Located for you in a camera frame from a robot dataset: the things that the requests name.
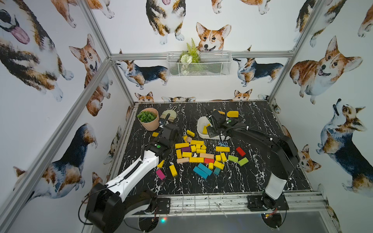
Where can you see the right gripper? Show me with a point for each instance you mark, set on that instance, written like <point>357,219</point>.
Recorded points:
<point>211,134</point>

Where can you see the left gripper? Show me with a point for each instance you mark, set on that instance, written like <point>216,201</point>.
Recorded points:
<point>166,126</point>

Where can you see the white plastic bin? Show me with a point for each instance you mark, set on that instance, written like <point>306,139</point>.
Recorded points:
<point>202,126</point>

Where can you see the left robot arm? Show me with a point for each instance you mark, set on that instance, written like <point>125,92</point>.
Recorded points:
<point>109,204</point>

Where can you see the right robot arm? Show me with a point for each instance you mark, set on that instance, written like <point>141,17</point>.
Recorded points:
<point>282,151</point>

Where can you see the yellow long block left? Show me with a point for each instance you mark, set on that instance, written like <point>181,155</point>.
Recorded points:
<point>181,145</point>

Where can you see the yellow toy shovel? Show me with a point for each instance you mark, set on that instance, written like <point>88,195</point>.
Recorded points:
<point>230,114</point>

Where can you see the blue grid block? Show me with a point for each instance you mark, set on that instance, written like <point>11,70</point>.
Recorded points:
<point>223,143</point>

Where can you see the purple block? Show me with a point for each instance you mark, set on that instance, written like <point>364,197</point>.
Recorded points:
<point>186,149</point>

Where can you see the long yellow block right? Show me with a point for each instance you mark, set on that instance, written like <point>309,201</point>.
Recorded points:
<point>222,149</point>

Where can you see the terracotta pot with plant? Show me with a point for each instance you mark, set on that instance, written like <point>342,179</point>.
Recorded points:
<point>149,119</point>

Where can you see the natural wood block lower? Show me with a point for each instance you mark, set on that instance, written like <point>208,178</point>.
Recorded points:
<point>183,160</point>

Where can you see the natural wood block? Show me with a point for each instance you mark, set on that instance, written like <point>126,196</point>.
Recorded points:
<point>183,160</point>
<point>207,155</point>

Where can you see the natural wood block upper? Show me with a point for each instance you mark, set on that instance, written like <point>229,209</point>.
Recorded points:
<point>207,155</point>

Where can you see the green block left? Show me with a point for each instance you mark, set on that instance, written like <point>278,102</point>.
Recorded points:
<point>233,158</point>

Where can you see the green block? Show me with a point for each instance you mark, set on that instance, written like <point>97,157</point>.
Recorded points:
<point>243,161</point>
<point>233,158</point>

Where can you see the red block in pile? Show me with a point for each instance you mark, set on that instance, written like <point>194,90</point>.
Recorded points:
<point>207,161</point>

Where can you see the yellow long block bottom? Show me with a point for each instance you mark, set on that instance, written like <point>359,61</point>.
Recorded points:
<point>196,160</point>

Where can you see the green block right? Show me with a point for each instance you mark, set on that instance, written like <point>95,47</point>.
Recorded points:
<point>243,161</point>

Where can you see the teal long block front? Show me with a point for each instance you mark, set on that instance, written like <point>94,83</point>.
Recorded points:
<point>200,172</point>

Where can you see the teal long block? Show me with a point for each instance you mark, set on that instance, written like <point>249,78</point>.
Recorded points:
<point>205,169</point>
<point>200,172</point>

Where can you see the small teal block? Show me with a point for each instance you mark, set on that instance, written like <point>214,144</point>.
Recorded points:
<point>216,171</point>

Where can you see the teal long block rear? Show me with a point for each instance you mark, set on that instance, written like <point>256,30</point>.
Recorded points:
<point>205,169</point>

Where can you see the artificial fern and flower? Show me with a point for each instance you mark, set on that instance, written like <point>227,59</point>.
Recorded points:
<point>189,61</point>

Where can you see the white wire wall basket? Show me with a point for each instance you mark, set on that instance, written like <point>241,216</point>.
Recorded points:
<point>212,64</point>

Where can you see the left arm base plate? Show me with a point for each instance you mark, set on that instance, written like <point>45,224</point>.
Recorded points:
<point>163,206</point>

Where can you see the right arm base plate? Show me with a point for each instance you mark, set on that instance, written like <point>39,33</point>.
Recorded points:
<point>262,203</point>

